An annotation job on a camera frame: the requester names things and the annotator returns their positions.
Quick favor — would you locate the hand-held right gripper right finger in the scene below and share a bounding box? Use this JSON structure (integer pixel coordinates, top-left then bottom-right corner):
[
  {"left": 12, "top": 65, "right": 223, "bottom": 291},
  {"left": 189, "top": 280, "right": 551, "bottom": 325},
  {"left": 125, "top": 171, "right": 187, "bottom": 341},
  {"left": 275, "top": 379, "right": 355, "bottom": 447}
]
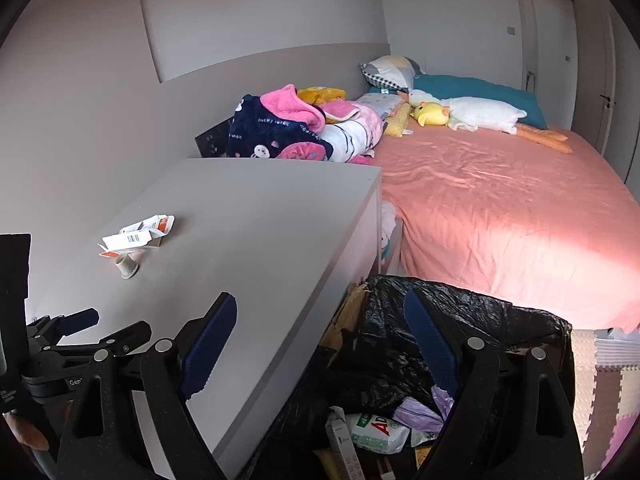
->
[{"left": 402, "top": 287, "right": 586, "bottom": 480}]

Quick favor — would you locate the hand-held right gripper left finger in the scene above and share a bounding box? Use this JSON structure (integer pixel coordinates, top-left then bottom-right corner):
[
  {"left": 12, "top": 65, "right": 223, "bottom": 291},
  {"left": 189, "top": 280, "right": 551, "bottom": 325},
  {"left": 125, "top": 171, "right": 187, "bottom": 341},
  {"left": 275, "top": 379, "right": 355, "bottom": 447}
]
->
[{"left": 55, "top": 292, "right": 238, "bottom": 480}]

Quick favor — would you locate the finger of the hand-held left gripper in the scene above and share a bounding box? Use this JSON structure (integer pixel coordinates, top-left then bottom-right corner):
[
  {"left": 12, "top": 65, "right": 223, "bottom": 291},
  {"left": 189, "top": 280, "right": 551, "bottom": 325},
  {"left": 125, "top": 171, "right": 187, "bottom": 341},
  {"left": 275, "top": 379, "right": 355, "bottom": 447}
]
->
[
  {"left": 96, "top": 322, "right": 153, "bottom": 361},
  {"left": 27, "top": 308, "right": 101, "bottom": 341}
]

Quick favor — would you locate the purple plastic bag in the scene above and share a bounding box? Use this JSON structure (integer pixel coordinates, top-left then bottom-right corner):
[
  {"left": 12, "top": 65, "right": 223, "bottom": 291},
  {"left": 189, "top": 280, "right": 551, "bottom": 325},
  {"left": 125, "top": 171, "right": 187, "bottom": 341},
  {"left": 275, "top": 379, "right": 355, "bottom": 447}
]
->
[{"left": 392, "top": 385, "right": 456, "bottom": 435}]

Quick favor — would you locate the white plastic piece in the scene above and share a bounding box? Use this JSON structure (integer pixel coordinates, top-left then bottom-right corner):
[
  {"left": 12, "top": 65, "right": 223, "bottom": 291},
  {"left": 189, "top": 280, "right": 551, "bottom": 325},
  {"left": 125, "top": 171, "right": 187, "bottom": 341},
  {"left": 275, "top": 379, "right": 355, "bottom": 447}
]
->
[{"left": 113, "top": 252, "right": 141, "bottom": 280}]

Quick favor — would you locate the cardboard bin with black liner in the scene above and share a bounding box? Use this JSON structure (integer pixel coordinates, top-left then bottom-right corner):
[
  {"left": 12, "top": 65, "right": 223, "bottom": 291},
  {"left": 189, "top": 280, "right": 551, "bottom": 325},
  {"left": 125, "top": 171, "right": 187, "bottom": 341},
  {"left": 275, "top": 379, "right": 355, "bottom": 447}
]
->
[{"left": 240, "top": 276, "right": 574, "bottom": 480}]

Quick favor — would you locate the cardboard box bin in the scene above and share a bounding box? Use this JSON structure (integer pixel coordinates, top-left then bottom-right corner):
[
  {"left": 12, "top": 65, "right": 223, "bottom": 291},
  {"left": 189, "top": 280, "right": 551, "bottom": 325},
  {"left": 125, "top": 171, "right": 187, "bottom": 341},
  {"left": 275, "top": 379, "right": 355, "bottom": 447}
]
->
[{"left": 320, "top": 282, "right": 374, "bottom": 357}]

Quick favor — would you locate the pale green snack wrapper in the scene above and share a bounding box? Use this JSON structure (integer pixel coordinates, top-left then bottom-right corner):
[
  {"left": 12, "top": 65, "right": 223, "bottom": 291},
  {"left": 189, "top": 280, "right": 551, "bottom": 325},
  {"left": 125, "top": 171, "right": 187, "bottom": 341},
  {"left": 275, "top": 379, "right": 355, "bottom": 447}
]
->
[{"left": 410, "top": 427, "right": 439, "bottom": 449}]

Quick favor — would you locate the white orange barcode carton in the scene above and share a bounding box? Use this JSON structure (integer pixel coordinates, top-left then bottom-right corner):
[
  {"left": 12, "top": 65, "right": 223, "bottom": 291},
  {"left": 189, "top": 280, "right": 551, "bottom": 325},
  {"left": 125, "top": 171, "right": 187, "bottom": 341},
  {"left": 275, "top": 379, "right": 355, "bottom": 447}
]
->
[{"left": 97, "top": 214, "right": 176, "bottom": 259}]

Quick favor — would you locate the plain white carton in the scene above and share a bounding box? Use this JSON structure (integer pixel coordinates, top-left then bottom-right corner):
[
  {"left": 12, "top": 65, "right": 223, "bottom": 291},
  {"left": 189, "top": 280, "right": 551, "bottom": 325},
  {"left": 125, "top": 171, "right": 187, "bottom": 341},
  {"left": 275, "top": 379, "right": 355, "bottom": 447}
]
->
[{"left": 325, "top": 420, "right": 365, "bottom": 480}]

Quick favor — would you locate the person's left hand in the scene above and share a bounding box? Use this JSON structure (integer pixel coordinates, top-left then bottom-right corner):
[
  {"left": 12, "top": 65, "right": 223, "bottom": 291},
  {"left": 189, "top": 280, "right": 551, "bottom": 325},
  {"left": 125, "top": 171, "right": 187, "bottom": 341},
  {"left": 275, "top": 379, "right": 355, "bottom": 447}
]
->
[{"left": 7, "top": 412, "right": 51, "bottom": 453}]

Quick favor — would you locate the white bottle green label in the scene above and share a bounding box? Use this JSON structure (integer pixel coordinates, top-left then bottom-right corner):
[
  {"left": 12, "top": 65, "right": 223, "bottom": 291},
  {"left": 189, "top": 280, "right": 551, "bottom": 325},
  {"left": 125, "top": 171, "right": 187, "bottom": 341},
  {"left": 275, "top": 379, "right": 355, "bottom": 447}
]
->
[{"left": 347, "top": 412, "right": 412, "bottom": 455}]

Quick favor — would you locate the white soft toy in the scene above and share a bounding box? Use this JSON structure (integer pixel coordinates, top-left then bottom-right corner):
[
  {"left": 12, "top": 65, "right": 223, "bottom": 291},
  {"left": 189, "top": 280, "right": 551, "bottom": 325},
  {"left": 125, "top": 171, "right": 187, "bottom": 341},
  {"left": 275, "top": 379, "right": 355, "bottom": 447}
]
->
[{"left": 380, "top": 200, "right": 399, "bottom": 261}]

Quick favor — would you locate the grey table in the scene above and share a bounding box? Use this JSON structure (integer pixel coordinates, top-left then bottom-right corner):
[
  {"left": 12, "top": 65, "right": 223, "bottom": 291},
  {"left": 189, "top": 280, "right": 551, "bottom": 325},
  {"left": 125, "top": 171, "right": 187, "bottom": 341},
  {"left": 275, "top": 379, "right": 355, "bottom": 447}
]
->
[{"left": 25, "top": 157, "right": 384, "bottom": 480}]

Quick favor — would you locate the bed with pink sheet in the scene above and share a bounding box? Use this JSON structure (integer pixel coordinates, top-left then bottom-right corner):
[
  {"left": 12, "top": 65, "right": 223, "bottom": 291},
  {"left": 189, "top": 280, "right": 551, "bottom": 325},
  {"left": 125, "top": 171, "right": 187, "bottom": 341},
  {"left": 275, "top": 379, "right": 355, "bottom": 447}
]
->
[{"left": 369, "top": 124, "right": 640, "bottom": 334}]

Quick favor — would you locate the pastel foam floor mat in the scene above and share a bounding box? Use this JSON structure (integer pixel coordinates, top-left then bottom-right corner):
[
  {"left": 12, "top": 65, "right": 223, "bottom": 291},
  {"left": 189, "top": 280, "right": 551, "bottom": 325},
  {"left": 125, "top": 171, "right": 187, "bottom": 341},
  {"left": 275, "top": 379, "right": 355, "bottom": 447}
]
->
[{"left": 570, "top": 327, "right": 640, "bottom": 480}]

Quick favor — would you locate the black board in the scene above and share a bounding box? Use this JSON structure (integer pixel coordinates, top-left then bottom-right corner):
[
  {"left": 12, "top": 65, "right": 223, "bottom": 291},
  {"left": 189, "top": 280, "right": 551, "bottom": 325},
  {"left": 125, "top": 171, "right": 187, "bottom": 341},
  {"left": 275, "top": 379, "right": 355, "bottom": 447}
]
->
[{"left": 194, "top": 117, "right": 236, "bottom": 159}]

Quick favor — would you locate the navy pink fleece blanket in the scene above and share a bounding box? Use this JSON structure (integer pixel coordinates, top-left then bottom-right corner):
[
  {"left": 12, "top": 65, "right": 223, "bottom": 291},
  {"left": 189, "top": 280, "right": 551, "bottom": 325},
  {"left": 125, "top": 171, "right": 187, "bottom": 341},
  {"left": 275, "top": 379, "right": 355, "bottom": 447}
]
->
[{"left": 225, "top": 84, "right": 334, "bottom": 162}]

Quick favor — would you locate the yellow dotted plush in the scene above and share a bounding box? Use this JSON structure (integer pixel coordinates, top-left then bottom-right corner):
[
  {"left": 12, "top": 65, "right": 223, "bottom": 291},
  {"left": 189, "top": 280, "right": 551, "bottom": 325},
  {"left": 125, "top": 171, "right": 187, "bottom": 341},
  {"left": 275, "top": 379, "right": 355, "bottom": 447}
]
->
[{"left": 382, "top": 102, "right": 414, "bottom": 137}]

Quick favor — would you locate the pink white cartoon blanket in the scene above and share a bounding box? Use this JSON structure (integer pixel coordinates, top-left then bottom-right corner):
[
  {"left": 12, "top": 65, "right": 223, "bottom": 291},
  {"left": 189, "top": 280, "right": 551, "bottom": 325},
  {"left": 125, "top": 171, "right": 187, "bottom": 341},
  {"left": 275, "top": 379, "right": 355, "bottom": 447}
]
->
[{"left": 320, "top": 100, "right": 386, "bottom": 166}]

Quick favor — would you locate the yellow duck plush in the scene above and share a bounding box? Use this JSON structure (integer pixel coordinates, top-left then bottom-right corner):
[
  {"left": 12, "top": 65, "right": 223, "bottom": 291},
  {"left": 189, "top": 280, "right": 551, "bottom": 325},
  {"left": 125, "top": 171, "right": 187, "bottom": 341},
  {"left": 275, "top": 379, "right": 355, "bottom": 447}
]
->
[{"left": 409, "top": 101, "right": 450, "bottom": 128}]

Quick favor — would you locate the white goose plush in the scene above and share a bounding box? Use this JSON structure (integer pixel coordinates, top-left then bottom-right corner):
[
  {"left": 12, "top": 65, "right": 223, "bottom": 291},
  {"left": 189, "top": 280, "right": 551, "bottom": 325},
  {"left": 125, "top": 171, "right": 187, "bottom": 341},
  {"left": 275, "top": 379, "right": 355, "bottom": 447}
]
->
[{"left": 406, "top": 88, "right": 574, "bottom": 155}]

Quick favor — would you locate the light blue small pillow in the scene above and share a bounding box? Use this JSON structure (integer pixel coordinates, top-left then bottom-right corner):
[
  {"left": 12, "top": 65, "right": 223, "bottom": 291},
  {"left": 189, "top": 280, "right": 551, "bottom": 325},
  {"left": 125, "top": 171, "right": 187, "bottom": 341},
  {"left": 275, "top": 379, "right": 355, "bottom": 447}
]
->
[{"left": 354, "top": 92, "right": 406, "bottom": 121}]

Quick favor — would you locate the teal pillow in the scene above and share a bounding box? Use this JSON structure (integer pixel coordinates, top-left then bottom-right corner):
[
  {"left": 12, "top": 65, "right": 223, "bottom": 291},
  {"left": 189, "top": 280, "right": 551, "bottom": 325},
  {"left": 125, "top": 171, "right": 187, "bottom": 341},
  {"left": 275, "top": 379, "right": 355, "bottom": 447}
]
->
[{"left": 412, "top": 74, "right": 549, "bottom": 130}]

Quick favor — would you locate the yellow cloth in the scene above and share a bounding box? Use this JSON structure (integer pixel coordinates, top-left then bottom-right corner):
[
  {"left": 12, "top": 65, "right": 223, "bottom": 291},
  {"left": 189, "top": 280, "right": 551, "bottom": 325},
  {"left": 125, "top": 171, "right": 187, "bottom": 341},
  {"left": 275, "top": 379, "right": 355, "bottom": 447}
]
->
[{"left": 297, "top": 85, "right": 347, "bottom": 106}]

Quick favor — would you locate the grey yellow patterned pillow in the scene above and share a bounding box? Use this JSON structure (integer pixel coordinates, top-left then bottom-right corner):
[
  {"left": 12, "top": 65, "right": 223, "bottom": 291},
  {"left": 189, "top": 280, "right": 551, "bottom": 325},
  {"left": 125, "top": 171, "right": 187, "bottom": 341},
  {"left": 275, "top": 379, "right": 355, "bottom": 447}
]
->
[{"left": 359, "top": 55, "right": 426, "bottom": 89}]

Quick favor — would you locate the white closet door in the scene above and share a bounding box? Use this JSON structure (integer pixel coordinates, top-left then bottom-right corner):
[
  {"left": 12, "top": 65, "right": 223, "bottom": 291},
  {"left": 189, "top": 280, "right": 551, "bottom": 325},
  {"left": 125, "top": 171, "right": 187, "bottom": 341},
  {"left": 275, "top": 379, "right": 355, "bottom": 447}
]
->
[{"left": 517, "top": 0, "right": 582, "bottom": 129}]

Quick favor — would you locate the grey door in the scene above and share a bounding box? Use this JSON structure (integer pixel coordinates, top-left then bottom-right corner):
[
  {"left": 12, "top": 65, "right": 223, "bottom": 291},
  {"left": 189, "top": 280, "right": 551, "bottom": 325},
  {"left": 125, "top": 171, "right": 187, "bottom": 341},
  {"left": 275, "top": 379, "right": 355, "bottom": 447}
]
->
[{"left": 580, "top": 0, "right": 619, "bottom": 157}]

